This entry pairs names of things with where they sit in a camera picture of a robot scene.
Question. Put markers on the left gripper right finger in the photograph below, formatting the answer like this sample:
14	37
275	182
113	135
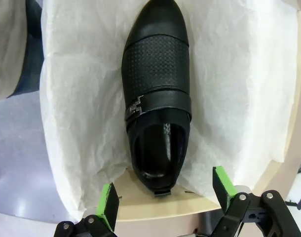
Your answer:
241	212

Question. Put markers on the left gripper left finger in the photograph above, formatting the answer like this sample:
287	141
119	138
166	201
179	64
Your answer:
108	209

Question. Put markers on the cardboard shoe box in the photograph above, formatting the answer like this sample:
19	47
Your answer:
140	205

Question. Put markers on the white tissue paper sheet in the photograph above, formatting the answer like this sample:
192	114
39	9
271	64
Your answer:
86	98

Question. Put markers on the black leather buckle shoe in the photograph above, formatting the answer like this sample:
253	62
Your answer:
156	74

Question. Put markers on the person in beige sweater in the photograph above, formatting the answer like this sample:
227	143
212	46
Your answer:
7	37

